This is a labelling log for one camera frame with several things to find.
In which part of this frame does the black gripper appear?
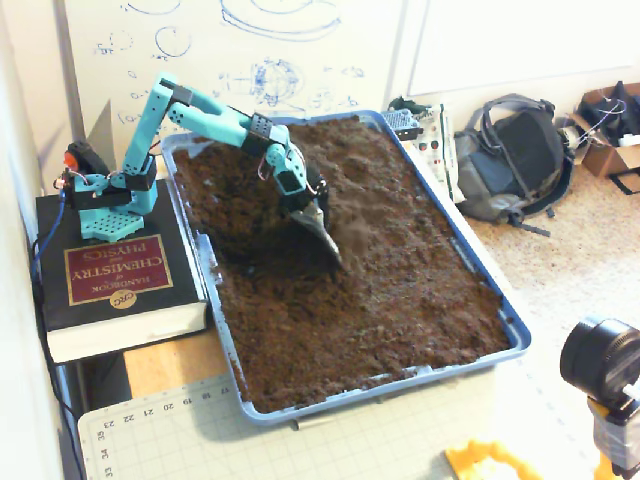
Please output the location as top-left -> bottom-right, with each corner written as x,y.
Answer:
282,166 -> 347,279

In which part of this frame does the brown fibrous soil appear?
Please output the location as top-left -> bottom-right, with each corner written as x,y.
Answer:
172,114 -> 516,415

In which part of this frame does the teal five-joint robot arm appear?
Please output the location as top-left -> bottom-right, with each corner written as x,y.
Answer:
62,72 -> 308,242

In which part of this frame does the perforated box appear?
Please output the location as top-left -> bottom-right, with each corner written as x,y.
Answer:
382,108 -> 421,142

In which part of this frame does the whiteboard with blue drawings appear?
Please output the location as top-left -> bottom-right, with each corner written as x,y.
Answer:
62,0 -> 409,156

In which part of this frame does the small metal bar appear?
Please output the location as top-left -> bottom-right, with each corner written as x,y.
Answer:
292,416 -> 334,432

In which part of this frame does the grey backpack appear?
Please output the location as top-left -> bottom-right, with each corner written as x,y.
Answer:
452,93 -> 576,239

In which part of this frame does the black chemistry physics handbook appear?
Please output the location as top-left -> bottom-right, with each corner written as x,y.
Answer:
34,177 -> 209,365

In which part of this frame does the blue plastic tray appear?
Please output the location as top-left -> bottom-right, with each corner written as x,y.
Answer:
159,108 -> 533,428

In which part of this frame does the grey gridded cutting mat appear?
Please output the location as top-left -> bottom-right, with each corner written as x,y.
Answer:
77,372 -> 616,480

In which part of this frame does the yellow plastic object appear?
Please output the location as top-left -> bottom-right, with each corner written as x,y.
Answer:
443,438 -> 544,480

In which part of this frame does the brown cardboard box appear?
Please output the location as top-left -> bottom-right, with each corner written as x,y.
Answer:
567,82 -> 640,180

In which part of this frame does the blue usb cable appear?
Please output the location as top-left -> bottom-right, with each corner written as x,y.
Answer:
30,196 -> 69,282

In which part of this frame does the black power cable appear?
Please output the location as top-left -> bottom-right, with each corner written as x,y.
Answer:
29,239 -> 87,480

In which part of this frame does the yellow taped camera stand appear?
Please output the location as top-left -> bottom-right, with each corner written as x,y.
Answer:
587,394 -> 640,480

